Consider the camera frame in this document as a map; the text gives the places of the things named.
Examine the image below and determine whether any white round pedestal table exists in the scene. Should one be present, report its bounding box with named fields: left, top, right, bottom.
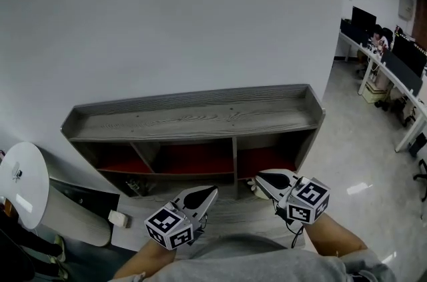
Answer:
left=0, top=141, right=113, bottom=247

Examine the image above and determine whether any black office chair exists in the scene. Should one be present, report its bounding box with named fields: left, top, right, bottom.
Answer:
left=412, top=159, right=427, bottom=202

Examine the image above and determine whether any person's grey shirt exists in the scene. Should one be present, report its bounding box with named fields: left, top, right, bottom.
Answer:
left=106, top=233, right=398, bottom=282

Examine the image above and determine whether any black computer monitor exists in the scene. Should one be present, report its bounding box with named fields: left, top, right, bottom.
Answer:
left=391, top=35, right=427, bottom=78
left=352, top=6, right=378, bottom=37

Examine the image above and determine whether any long white office desk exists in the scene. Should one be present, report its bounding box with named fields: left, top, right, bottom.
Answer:
left=338, top=27, right=427, bottom=153

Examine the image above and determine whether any beige tissues pack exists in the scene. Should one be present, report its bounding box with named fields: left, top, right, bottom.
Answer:
left=108, top=209, right=130, bottom=229

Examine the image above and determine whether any person's right forearm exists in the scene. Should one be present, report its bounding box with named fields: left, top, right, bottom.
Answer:
left=302, top=212, right=368, bottom=257

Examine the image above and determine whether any person's left forearm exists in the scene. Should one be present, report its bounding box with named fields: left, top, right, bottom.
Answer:
left=113, top=238, right=177, bottom=280

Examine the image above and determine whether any grey wooden shelf cabinet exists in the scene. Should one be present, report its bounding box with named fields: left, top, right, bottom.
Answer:
left=60, top=83, right=327, bottom=201

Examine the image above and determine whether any beige storage bin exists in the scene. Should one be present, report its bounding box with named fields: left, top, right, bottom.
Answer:
left=362, top=80, right=388, bottom=104

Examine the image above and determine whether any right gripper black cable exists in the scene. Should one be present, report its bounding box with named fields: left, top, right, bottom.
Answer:
left=285, top=219, right=305, bottom=249

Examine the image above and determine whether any yellow brown box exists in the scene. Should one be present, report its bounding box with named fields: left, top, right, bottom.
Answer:
left=2, top=199, right=17, bottom=218

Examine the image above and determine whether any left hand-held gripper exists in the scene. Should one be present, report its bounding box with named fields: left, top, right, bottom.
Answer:
left=143, top=185, right=220, bottom=251

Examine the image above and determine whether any grey wall panel box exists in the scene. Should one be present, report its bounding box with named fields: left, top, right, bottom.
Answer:
left=398, top=0, right=415, bottom=21

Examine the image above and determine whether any black waste bin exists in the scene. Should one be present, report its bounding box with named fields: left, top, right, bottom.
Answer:
left=408, top=132, right=427, bottom=158

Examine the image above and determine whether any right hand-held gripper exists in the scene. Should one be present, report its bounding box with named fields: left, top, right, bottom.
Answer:
left=254, top=168, right=331, bottom=225

